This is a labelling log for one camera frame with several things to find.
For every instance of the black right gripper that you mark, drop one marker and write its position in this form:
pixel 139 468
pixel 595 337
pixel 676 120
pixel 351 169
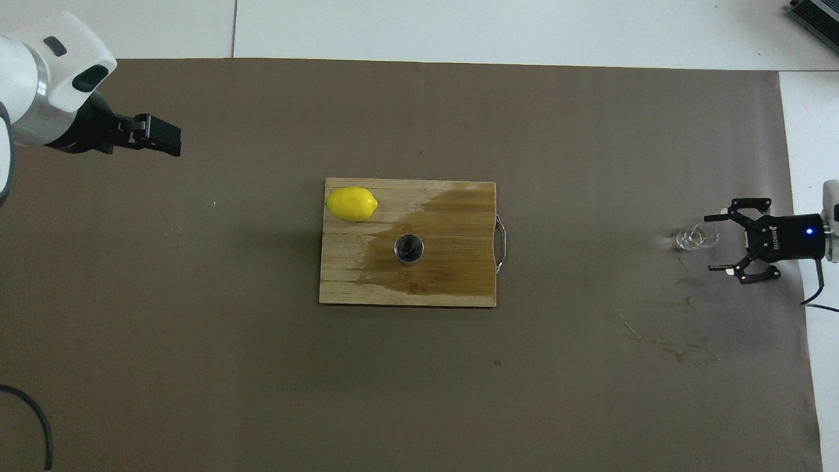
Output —
pixel 793 237

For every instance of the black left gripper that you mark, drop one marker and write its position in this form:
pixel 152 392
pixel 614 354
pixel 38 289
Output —
pixel 88 131

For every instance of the small clear glass beaker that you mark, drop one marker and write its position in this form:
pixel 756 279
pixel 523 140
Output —
pixel 687 241

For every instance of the steel double jigger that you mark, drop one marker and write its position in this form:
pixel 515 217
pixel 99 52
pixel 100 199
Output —
pixel 409 249

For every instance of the yellow lemon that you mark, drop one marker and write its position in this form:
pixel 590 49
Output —
pixel 352 204

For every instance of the brown paper table mat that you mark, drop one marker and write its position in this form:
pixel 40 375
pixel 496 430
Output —
pixel 196 360

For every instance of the grey ribbed metal device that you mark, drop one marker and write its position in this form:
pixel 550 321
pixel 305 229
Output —
pixel 819 16

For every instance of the wooden cutting board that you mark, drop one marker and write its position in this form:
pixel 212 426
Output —
pixel 452 275

